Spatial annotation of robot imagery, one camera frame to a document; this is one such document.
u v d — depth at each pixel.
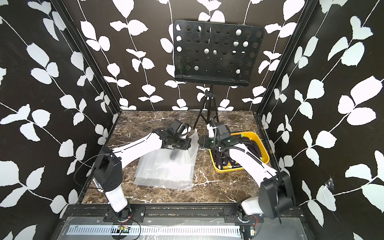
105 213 0.73
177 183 0.84
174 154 0.95
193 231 0.70
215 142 0.64
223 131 0.64
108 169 0.46
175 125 0.68
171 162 0.90
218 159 0.89
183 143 0.76
